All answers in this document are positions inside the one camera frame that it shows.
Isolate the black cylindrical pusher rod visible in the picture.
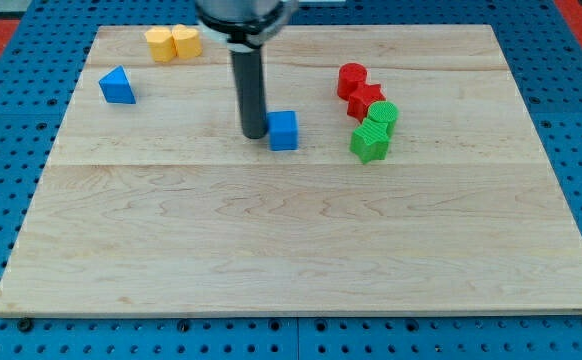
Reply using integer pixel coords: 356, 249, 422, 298
231, 49, 268, 139

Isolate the blue cube block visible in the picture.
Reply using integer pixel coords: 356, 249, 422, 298
267, 110, 298, 151

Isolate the blue triangle block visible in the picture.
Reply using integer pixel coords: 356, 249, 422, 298
98, 66, 136, 104

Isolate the yellow heart block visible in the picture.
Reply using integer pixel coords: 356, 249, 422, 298
172, 24, 202, 59

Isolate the yellow pentagon block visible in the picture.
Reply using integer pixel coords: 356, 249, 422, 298
144, 26, 176, 62

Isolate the red cylinder block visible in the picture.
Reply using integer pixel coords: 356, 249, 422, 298
336, 62, 367, 100

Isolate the red star block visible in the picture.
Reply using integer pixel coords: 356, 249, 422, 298
347, 83, 386, 123

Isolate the green star block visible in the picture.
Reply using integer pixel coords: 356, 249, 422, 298
350, 118, 390, 164

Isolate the green cylinder block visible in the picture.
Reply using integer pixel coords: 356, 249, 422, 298
367, 101, 400, 137

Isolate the wooden board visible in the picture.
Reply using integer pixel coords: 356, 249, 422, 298
0, 25, 582, 319

